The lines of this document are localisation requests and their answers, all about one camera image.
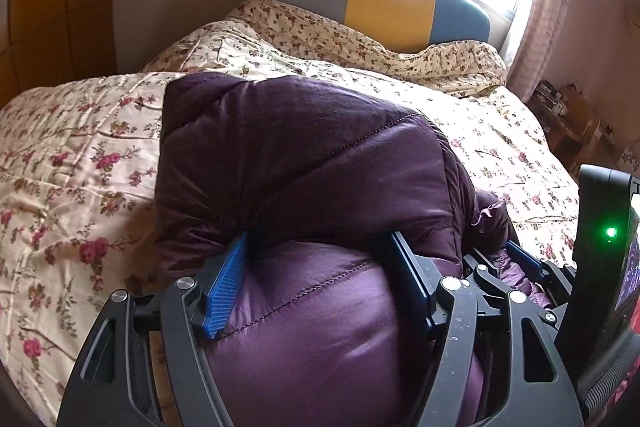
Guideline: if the black wrist action camera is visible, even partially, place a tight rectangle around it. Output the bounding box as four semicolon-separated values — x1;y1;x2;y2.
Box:
555;165;639;404

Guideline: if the purple quilted down jacket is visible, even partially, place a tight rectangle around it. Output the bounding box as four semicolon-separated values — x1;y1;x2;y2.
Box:
152;71;554;427

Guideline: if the small-floral pillow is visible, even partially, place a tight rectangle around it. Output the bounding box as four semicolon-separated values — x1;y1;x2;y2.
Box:
228;0;506;98

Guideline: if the right floral curtain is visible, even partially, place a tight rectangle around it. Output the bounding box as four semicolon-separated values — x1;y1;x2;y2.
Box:
501;0;570;102

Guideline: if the wooden chair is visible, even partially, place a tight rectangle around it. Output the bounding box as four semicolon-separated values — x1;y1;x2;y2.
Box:
547;87;615;178

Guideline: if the cluttered bedside table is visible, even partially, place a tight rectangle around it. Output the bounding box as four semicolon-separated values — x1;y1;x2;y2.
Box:
527;79;567;117

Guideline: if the floral cream bed quilt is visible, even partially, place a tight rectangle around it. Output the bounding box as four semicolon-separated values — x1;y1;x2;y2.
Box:
1;17;578;426

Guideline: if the brown wooden wardrobe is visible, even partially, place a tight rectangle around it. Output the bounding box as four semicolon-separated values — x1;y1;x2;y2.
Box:
1;0;117;104

